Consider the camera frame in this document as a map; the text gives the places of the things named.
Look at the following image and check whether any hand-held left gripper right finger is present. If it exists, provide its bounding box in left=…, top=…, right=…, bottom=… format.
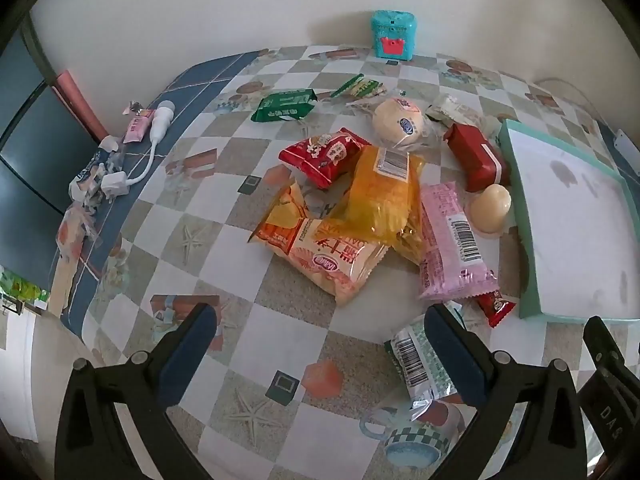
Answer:
left=422, top=304, right=588, bottom=480

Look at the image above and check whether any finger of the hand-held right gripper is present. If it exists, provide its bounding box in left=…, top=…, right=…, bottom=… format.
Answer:
left=582, top=315, right=627, bottom=370

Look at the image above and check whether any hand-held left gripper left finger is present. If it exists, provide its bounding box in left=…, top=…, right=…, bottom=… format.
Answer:
left=55, top=302, right=218, bottom=480

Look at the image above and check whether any green white snack packet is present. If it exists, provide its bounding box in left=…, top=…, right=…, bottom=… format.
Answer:
left=384, top=302, right=481, bottom=406

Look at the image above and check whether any small red candy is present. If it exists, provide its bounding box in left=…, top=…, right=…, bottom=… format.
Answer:
left=475, top=290, right=518, bottom=328

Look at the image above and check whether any pink snack packet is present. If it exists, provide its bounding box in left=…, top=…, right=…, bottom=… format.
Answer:
left=417, top=183, right=501, bottom=302

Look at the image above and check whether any teal rimmed white tray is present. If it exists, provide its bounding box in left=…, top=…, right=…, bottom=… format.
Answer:
left=497, top=119, right=640, bottom=322

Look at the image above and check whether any cream jelly cup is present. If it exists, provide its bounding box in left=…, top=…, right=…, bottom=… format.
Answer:
left=471, top=184, right=513, bottom=235

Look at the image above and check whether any orange cake roll packet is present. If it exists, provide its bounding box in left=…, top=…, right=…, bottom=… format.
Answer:
left=247, top=180, right=390, bottom=307

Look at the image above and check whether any yellow translucent snack packet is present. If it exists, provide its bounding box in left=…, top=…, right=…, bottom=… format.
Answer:
left=320, top=145, right=426, bottom=266

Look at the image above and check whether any red snack box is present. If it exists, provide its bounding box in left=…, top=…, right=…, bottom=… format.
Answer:
left=443, top=122, right=512, bottom=193

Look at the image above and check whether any red snack packet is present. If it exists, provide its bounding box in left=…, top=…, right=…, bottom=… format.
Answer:
left=278, top=127, right=372, bottom=190

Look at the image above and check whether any round bun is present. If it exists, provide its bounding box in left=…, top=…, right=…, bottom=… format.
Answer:
left=350, top=95, right=446, bottom=153

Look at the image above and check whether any white printed snack wrapper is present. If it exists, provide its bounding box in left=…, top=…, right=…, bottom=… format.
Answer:
left=425, top=93, right=488, bottom=128

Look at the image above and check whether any green striped biscuit packet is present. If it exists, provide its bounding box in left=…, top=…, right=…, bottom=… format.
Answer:
left=330, top=74, right=387, bottom=102

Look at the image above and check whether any pile of empty wrappers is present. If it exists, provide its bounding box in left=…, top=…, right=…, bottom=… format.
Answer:
left=52, top=135, right=133, bottom=266

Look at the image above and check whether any green printed bag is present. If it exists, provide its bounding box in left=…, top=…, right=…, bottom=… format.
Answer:
left=0, top=265, right=51, bottom=311

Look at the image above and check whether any white power adapter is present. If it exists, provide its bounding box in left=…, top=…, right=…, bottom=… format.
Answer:
left=612, top=129, right=640, bottom=176

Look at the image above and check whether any small pink packet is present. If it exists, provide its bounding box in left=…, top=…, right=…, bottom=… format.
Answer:
left=122, top=110, right=153, bottom=143

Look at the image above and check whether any dark green snack packet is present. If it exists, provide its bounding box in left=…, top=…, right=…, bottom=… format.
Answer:
left=250, top=88, right=319, bottom=123

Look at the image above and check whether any dark blue cabinet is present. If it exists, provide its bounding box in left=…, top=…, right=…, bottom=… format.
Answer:
left=0, top=25, right=108, bottom=271

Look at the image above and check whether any teal toy box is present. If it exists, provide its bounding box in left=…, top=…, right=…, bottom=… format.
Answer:
left=370, top=10, right=416, bottom=59

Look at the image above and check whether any white charger with cable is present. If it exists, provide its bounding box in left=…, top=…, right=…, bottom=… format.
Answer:
left=100, top=101, right=176, bottom=198

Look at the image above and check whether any white cable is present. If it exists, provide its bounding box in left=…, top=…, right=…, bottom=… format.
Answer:
left=530, top=76, right=601, bottom=121

